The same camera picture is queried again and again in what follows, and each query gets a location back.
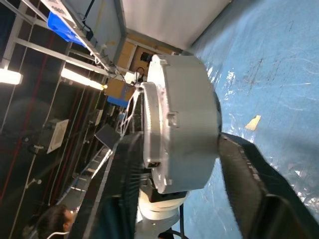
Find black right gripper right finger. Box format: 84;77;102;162
218;131;319;239

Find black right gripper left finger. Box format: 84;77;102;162
82;131;145;239

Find silver motor housing copper windings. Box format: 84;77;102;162
159;55;223;195

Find person with dark hair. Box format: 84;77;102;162
21;204;76;239

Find tan tape scrap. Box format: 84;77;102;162
245;115;262;131

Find white square ceiling vent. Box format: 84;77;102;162
46;119;70;155

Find blue plastic bin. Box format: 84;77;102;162
47;11;88;47
106;96;131;108

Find brown cardboard box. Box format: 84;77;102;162
104;77;137;103
116;39;138;71

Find fluorescent ceiling light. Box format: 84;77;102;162
60;67;108;91
0;68;24;86

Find blue plastic table cover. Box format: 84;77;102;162
171;0;319;239

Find white backdrop board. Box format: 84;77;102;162
121;0;233;51

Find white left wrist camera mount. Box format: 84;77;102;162
136;189;190;231

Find grey metal shelf frame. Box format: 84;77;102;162
0;0;125;75

